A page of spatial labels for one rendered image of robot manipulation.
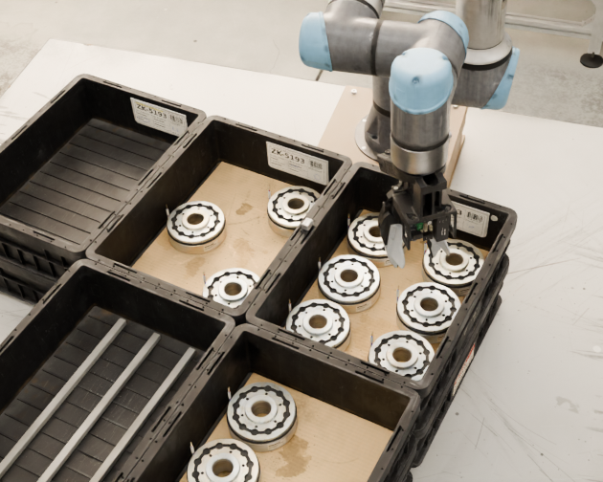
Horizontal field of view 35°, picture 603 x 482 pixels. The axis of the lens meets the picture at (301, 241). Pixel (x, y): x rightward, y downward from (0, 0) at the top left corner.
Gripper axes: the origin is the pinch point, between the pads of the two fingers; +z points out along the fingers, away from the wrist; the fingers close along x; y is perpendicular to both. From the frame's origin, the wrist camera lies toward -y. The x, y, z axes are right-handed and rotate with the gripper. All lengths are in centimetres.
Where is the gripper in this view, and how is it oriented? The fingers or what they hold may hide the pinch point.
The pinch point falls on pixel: (413, 251)
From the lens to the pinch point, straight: 144.1
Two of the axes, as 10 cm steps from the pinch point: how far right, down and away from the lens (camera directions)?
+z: 0.8, 7.0, 7.1
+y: 2.8, 6.7, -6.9
